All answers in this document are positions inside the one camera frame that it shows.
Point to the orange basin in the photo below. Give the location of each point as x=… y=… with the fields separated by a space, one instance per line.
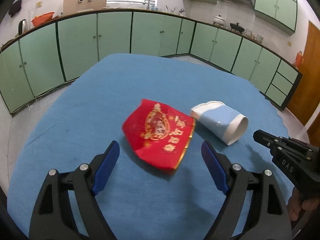
x=39 y=20

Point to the blue foam mat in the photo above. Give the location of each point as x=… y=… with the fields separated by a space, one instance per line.
x=139 y=201

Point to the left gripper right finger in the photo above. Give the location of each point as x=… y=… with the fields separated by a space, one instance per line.
x=254 y=207

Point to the orange thermos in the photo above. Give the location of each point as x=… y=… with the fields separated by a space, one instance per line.
x=299 y=59

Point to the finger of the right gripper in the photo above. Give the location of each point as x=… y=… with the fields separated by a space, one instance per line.
x=270 y=139

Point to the black wok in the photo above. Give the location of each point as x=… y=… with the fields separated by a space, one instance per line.
x=236 y=27

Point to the white pot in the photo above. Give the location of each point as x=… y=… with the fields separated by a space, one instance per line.
x=219 y=20

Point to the green lower cabinets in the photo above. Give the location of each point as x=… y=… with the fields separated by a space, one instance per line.
x=61 y=50

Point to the steel kettle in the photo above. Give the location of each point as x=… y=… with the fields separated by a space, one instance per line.
x=22 y=27

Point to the wooden door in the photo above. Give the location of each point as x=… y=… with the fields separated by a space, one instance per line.
x=314 y=132
x=305 y=100

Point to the red gold box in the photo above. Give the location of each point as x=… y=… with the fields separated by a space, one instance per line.
x=159 y=134

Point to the right hand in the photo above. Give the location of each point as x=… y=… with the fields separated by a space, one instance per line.
x=296 y=204

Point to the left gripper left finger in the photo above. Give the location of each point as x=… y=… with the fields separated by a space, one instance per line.
x=66 y=206

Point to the dark hanging cloth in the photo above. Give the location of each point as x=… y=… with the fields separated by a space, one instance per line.
x=15 y=8

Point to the blue white paper cup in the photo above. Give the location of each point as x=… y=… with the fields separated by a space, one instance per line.
x=224 y=122

